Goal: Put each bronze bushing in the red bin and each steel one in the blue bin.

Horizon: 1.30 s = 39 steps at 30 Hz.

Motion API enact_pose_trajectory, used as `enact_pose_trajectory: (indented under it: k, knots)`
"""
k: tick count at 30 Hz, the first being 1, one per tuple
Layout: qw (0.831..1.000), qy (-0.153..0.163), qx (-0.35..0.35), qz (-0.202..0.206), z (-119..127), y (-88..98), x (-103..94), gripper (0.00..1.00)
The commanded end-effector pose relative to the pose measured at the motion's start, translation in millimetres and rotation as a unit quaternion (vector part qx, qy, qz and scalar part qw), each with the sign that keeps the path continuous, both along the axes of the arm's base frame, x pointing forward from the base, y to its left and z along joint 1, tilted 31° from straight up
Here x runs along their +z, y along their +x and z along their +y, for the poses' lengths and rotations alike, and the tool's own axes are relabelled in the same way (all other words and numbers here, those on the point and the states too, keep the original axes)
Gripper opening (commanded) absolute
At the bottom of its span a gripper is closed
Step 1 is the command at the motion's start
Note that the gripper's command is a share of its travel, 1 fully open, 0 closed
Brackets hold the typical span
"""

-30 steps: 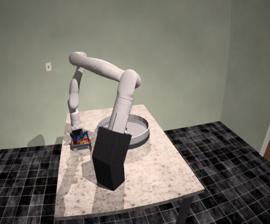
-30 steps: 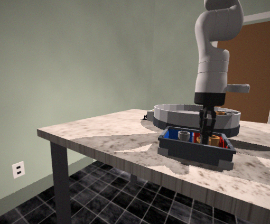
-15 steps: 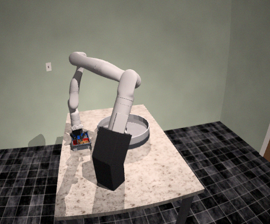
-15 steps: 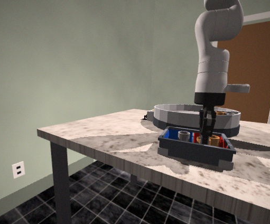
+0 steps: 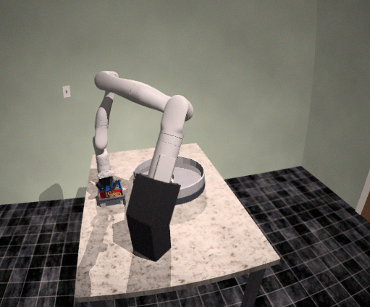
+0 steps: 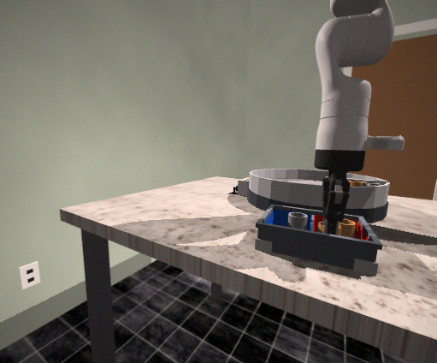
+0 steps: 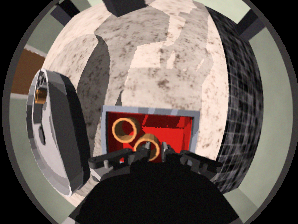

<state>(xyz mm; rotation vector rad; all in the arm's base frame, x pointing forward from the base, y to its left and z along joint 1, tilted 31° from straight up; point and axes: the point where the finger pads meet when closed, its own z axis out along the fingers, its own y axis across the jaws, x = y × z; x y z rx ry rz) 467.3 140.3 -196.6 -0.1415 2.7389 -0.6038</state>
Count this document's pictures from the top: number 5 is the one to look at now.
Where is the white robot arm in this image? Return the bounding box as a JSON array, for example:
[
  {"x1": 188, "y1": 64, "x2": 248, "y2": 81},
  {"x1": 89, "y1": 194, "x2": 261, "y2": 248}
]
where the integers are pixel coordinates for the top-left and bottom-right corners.
[{"x1": 93, "y1": 71, "x2": 193, "y2": 183}]

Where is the grey round turntable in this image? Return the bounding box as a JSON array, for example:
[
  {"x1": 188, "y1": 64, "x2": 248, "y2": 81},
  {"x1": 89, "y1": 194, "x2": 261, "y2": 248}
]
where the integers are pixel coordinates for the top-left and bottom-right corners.
[{"x1": 133, "y1": 156, "x2": 205, "y2": 205}]

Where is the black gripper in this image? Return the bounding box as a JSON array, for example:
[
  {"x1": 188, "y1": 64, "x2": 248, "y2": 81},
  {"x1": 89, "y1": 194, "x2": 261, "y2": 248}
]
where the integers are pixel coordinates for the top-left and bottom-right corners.
[{"x1": 96, "y1": 177, "x2": 118, "y2": 197}]

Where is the grey divided bin with blue and red compartments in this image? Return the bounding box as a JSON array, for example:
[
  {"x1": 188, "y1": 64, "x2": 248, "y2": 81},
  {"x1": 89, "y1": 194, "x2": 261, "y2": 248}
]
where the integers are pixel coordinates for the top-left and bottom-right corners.
[{"x1": 98, "y1": 180, "x2": 126, "y2": 207}]

